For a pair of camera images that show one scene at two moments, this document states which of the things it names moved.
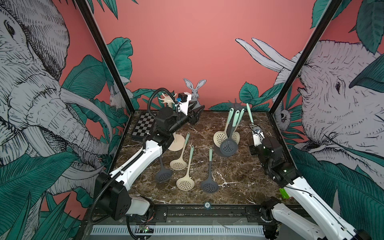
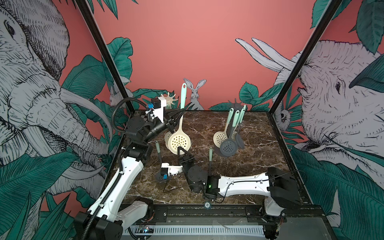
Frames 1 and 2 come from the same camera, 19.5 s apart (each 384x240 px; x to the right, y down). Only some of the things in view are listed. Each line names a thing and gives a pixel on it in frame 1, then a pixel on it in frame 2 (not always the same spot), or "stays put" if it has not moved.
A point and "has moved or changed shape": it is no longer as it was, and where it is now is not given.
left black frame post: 84,5 stays put
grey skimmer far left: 164,174 stays put
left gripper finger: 196,111 -> 173,115
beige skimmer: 220,136 stays put
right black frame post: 331,9 stays put
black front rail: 196,214 stays put
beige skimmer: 178,142 has moved or changed shape
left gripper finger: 194,119 -> 172,124
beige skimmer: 186,183 -> 180,139
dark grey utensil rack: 233,106 stays put
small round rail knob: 207,205 stays put
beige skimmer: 236,135 has moved or changed shape
